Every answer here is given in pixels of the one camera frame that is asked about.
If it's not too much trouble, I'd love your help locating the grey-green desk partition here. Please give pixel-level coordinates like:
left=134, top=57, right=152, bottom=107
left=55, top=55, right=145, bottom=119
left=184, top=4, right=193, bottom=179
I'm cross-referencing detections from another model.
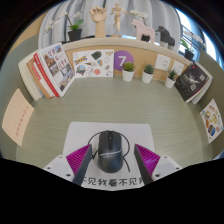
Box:
left=196, top=49, right=224, bottom=111
left=0, top=34, right=39, bottom=159

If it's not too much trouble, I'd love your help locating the wooden desk shelf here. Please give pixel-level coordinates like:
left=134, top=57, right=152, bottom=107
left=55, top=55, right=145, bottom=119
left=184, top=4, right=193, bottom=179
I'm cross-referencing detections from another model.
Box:
left=61, top=36, right=194, bottom=83

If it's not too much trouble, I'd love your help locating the white wall socket plate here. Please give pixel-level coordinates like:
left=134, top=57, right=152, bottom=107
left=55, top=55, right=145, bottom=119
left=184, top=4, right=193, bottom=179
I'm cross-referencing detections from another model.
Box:
left=154, top=53, right=172, bottom=72
left=170, top=59, right=185, bottom=77

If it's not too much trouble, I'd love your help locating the green plant in dark pot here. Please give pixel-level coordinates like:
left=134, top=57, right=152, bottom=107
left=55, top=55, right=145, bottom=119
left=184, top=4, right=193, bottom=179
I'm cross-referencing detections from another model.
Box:
left=179, top=34, right=196, bottom=63

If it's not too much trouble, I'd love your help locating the thick white book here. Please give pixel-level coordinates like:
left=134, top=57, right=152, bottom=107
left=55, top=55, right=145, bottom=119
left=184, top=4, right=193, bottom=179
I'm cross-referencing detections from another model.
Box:
left=17, top=54, right=39, bottom=102
left=22, top=53, right=44, bottom=101

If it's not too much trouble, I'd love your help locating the grey curtain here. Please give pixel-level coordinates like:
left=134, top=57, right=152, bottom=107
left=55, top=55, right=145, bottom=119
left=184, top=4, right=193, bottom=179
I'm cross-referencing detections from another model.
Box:
left=38, top=0, right=183, bottom=43

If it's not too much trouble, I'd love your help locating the purple round number sign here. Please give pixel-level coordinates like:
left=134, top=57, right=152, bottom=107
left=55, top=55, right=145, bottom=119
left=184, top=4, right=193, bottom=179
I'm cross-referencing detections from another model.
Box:
left=113, top=50, right=135, bottom=72

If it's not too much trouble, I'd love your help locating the small plant in white pot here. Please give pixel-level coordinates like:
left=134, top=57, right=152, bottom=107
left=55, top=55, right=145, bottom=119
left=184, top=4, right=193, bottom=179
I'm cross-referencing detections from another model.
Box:
left=164, top=68, right=179, bottom=90
left=141, top=63, right=156, bottom=85
left=121, top=61, right=136, bottom=83

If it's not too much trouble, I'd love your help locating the black cover book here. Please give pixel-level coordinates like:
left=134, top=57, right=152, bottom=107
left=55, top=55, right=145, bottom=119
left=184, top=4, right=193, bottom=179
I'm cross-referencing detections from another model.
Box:
left=174, top=62, right=210, bottom=103

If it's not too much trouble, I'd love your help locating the black horse figurine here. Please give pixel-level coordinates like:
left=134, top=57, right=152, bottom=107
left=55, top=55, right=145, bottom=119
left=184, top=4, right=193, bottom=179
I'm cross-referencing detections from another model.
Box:
left=155, top=25, right=176, bottom=48

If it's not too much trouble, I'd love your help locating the wooden artist mannequin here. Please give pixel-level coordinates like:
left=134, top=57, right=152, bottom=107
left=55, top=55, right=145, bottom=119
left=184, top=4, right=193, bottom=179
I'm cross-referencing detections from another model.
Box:
left=109, top=2, right=131, bottom=38

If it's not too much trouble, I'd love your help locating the white sticker sheet with drawings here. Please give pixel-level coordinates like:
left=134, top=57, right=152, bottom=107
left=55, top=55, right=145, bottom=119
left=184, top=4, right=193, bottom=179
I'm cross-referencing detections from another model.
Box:
left=72, top=49, right=115, bottom=79

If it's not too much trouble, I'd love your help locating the red-spined photo cover book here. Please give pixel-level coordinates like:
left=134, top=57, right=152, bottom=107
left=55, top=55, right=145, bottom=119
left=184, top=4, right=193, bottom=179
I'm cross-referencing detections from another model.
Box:
left=33, top=42, right=76, bottom=98

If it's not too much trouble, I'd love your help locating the small white orchid black pot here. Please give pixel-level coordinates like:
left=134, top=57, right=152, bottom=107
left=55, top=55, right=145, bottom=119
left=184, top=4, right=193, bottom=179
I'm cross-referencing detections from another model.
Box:
left=129, top=9, right=151, bottom=43

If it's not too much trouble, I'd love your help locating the white orchid in black pot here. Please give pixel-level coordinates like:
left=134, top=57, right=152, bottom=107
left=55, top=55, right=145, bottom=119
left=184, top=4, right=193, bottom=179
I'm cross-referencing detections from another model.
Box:
left=43, top=11, right=85, bottom=42

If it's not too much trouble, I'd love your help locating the window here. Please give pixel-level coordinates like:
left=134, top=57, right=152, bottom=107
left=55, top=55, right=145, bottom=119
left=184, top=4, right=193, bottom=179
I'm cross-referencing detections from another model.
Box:
left=174, top=9, right=214, bottom=61

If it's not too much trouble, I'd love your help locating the white printed mouse pad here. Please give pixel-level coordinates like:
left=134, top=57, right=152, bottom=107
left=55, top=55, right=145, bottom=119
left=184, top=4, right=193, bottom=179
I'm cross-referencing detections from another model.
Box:
left=61, top=121, right=158, bottom=192

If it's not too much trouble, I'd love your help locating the dark grey computer mouse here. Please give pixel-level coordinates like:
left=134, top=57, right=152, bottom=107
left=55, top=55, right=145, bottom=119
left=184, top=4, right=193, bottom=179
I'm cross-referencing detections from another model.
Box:
left=96, top=130, right=124, bottom=174

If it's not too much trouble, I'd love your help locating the colourful sticker card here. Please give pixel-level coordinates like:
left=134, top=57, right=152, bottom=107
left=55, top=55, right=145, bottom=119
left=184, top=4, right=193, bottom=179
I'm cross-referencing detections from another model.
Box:
left=199, top=98, right=224, bottom=144

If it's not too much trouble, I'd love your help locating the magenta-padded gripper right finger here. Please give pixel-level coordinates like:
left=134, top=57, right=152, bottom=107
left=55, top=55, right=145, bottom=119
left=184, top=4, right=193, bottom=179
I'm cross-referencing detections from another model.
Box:
left=133, top=143, right=184, bottom=186

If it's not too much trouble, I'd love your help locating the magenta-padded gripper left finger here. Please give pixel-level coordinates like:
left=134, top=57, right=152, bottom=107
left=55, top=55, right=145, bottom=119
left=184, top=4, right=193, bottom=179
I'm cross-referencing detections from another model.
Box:
left=43, top=143, right=93, bottom=187

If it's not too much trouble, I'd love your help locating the pink horse figurine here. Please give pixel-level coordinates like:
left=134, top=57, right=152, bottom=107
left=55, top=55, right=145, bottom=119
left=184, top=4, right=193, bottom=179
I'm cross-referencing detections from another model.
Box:
left=130, top=18, right=157, bottom=44

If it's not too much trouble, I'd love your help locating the brown book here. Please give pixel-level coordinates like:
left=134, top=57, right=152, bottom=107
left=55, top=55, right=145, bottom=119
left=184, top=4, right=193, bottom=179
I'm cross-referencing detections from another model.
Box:
left=25, top=57, right=52, bottom=100

